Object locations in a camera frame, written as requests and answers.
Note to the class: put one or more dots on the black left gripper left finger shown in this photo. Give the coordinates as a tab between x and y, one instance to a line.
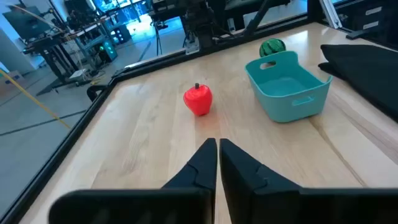
199	174

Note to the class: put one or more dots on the black folded cloth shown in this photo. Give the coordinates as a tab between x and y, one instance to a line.
367	74

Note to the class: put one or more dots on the black desk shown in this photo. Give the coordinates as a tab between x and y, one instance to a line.
242	3

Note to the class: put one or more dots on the teal plastic bin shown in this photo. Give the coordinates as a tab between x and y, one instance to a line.
280	109

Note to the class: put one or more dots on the cardboard box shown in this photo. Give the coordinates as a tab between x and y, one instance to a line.
15	76

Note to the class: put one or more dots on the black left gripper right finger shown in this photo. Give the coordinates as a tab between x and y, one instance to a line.
242	180

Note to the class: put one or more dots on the toy watermelon ball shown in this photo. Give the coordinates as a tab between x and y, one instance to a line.
272	46

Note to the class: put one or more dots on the black drawer cabinet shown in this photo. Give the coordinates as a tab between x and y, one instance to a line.
373	18

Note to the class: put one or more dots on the silver aluminium extrusion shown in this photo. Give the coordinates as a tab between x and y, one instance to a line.
330	14

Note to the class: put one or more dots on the black tripod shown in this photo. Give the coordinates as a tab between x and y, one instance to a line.
158	37

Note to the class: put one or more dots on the cluttered black workbench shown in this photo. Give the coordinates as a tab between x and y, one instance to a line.
49	43

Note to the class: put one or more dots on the black aluminium table frame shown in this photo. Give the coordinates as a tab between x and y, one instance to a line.
60	156

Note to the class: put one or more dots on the white floor device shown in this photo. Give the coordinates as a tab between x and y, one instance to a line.
77	74

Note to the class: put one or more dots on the dark monitor screen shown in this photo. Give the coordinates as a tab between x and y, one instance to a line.
25	23

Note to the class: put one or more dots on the green-lit computer tower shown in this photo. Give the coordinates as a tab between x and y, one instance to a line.
109	51

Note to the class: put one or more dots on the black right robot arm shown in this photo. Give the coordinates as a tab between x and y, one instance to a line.
202	28

